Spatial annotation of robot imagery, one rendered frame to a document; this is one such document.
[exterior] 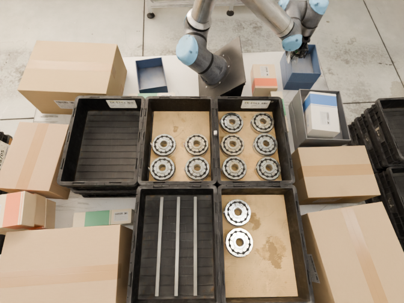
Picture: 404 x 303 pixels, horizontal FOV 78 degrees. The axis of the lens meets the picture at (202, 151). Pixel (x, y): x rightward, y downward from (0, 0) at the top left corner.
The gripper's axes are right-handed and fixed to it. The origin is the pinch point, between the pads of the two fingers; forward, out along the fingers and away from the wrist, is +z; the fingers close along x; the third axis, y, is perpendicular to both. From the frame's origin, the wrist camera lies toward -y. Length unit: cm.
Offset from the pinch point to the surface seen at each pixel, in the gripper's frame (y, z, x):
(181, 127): 43, -1, -55
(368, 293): 107, -8, 12
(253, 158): 57, -1, -22
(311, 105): 33.1, -7.1, 4.0
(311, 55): -8.0, 4.1, 14.4
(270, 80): 10.4, 4.8, -9.4
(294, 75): 10.0, 0.3, 1.5
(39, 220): 86, 1, -108
